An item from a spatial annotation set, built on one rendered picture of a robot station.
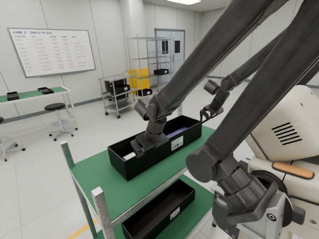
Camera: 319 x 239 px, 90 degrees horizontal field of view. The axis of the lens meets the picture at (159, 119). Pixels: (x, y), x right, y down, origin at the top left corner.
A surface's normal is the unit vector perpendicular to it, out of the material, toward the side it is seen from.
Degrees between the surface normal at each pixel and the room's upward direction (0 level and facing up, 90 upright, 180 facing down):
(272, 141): 90
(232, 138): 89
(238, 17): 95
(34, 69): 90
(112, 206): 0
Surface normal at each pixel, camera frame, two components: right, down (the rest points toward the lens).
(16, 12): 0.67, 0.27
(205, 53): -0.72, 0.35
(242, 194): -0.42, -0.07
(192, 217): -0.05, -0.91
